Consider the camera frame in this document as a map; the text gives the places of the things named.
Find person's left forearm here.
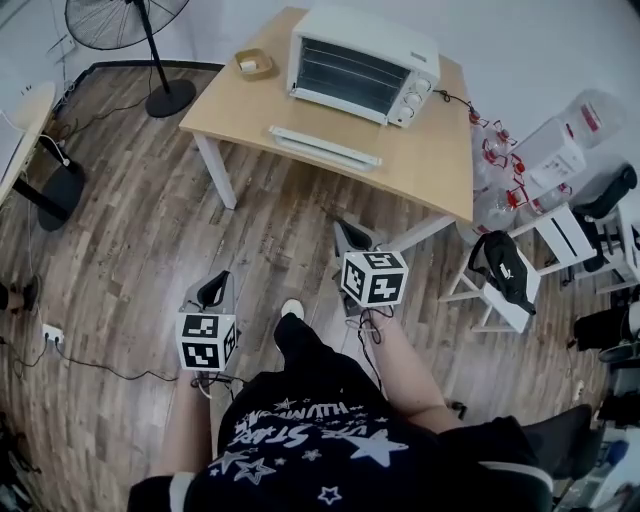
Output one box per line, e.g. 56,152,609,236
151,372,212,480

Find person's black trousers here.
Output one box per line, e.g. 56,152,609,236
273,313,390,402

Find right hand-held gripper cable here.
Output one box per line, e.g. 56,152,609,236
356,306,397,397

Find black garment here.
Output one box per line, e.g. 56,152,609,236
573,304,632,352

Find white water dispenser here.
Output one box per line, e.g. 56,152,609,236
511,116,589,202

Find white wooden chair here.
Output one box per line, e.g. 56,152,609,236
438,201,599,334

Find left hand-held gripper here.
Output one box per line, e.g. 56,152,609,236
174,270,238,372

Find black cable with plug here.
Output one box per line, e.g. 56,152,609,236
431,88,477,114

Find white desk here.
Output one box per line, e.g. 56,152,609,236
616,204,640,282

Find light wooden table white legs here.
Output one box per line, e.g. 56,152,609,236
178,7,476,252

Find group of clear water bottles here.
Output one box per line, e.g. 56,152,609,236
456,106,574,247

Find hand-held gripper cable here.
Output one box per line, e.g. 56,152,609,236
356,306,397,397
190,371,247,402

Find white toaster oven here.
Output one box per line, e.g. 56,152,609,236
286,4,442,129

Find person's right forearm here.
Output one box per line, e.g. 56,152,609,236
363,306,450,427

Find black office chair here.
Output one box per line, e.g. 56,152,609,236
571,163,639,274
521,403,607,494

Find black standing fan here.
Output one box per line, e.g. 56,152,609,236
64,0,198,119

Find person's black star-print shirt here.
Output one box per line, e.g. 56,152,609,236
127,372,554,512

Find black floor cable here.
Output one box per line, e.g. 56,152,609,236
48,341,180,383

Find large clear dispenser jug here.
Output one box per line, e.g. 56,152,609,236
561,89,627,150

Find left hand-held gripper cable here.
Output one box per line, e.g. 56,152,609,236
190,371,247,402

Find beige square tray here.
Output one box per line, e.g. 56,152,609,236
234,47,279,83

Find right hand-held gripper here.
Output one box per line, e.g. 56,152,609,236
333,219,410,318

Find black waist bag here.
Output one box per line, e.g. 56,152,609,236
466,229,538,317

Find oval table black pedestal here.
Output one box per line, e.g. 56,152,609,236
0,81,87,232

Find white oven door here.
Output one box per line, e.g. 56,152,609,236
268,124,384,173

